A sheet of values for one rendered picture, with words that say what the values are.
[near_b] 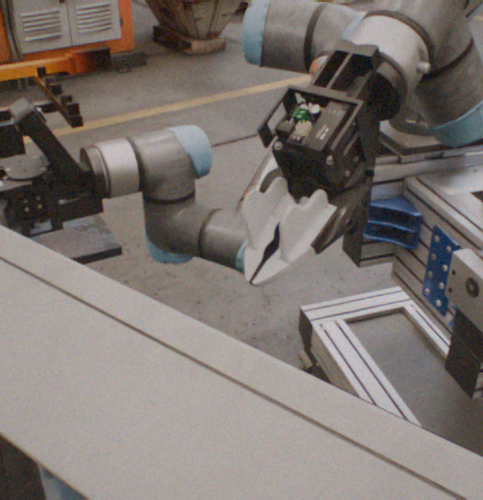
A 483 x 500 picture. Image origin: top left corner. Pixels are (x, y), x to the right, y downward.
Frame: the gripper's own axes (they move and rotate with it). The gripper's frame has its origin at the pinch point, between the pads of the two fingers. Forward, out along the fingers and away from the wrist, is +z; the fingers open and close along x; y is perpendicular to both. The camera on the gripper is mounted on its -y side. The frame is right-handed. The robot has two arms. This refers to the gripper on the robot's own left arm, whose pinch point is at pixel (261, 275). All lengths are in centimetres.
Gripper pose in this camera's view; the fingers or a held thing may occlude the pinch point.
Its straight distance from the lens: 54.4
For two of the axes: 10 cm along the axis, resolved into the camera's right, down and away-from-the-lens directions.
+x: 8.0, 3.1, -5.1
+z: -5.2, 7.9, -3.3
